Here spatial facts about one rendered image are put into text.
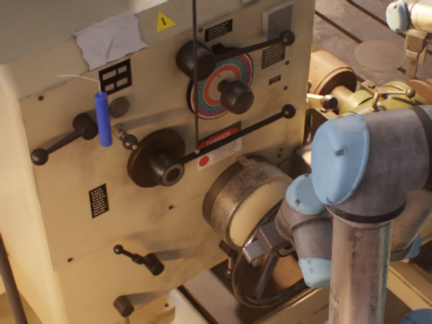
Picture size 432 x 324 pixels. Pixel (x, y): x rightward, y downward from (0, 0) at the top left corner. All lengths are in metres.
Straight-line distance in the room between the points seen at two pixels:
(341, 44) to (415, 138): 2.10
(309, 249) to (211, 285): 1.37
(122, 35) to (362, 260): 0.72
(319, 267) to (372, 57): 1.77
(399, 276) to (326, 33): 0.99
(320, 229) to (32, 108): 0.58
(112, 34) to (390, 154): 0.74
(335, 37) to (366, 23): 0.16
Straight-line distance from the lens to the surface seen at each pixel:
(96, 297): 2.12
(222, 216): 2.07
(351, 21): 3.38
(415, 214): 1.38
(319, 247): 1.52
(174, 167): 1.85
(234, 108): 1.84
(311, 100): 2.23
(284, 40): 1.90
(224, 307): 2.81
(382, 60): 3.19
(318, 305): 3.01
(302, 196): 1.52
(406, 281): 2.84
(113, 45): 1.71
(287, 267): 2.93
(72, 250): 1.95
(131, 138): 1.75
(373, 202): 1.17
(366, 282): 1.29
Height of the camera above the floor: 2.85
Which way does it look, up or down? 43 degrees down
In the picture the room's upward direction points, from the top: straight up
